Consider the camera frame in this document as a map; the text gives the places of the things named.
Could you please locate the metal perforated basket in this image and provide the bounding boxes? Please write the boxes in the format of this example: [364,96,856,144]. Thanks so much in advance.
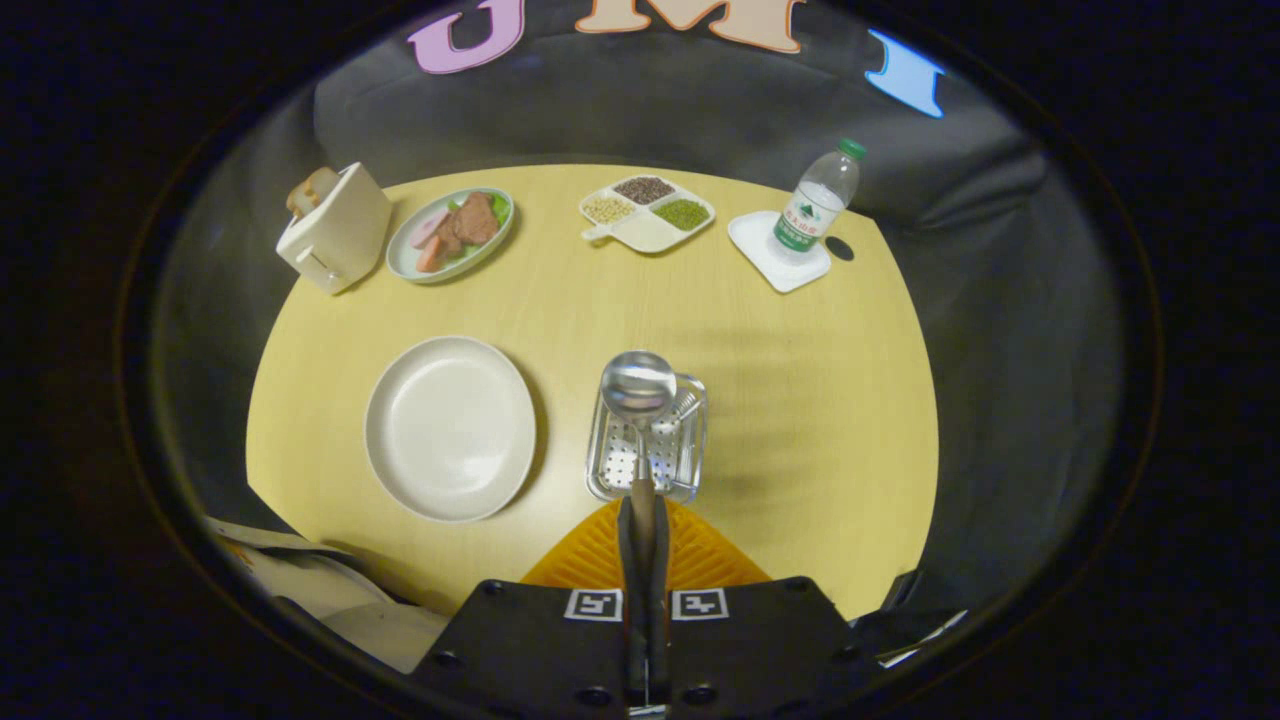
[586,372,709,503]

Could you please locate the white round plate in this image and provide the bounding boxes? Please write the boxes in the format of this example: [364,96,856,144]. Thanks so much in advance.
[364,335,538,523]

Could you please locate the pale green oval plate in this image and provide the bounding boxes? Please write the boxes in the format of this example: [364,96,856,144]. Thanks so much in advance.
[386,187,516,285]

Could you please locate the white divided dish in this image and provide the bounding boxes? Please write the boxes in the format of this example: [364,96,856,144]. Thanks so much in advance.
[580,175,717,254]

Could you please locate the clear water bottle green cap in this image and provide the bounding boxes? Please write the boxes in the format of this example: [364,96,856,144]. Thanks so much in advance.
[772,138,868,263]

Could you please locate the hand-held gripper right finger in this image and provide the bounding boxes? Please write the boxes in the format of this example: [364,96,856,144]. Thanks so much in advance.
[655,498,871,716]

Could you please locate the metal spoon wooden handle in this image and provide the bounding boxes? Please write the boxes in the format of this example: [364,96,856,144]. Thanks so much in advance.
[600,350,678,706]

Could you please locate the crumpled paper and cardboard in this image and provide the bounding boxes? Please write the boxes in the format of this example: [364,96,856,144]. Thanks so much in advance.
[205,515,451,673]

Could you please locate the brown meat slice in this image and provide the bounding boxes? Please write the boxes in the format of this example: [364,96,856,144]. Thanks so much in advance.
[440,192,501,251]

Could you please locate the cream toaster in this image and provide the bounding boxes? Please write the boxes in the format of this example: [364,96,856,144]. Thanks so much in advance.
[276,162,394,296]

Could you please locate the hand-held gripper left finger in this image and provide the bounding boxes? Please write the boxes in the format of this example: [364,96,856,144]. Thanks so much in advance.
[412,500,636,716]

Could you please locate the toast bread slice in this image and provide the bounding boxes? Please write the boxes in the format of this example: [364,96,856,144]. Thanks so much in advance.
[286,166,343,219]

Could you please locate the white square coaster tray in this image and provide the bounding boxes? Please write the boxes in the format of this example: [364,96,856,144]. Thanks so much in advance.
[727,210,833,294]

